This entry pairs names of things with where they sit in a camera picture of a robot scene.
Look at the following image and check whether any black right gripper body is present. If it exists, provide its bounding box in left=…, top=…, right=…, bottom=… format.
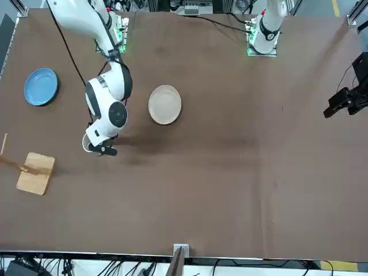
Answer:
left=87, top=137, right=118, bottom=158

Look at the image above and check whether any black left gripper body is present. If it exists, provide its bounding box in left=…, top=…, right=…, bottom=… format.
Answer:
left=347, top=51, right=368, bottom=116

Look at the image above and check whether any white ceramic mug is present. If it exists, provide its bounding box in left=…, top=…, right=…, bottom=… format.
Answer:
left=82, top=133, right=97, bottom=154

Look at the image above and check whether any white plate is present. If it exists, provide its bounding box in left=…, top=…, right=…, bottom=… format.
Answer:
left=148, top=85, right=182, bottom=125

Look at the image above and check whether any blue plate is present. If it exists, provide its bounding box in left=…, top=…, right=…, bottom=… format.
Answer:
left=24, top=68, right=60, bottom=108

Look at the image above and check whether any black electronics box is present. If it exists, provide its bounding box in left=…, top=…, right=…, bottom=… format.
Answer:
left=5, top=257, right=44, bottom=276

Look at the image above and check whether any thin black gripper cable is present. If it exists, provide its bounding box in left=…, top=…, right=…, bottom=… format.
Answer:
left=336, top=64, right=360, bottom=94

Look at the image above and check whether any aluminium frame post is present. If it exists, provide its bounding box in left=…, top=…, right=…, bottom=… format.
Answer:
left=346, top=0, right=368, bottom=27

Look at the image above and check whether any black cable along right arm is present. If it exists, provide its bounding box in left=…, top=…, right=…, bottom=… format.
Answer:
left=45, top=0, right=87, bottom=87

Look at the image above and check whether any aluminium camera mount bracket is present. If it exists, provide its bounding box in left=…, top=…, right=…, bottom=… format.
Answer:
left=168, top=243, right=191, bottom=276

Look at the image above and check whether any black cable across table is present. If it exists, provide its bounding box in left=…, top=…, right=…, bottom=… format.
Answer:
left=172, top=13, right=254, bottom=32

